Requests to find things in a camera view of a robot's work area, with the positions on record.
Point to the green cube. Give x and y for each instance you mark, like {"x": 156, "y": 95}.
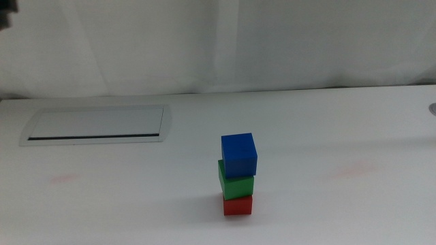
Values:
{"x": 236, "y": 187}

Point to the blue cube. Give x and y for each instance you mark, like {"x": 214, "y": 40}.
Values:
{"x": 240, "y": 154}

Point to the white cloth backdrop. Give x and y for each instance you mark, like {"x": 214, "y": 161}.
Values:
{"x": 170, "y": 44}

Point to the red cube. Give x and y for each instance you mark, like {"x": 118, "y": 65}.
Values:
{"x": 238, "y": 206}

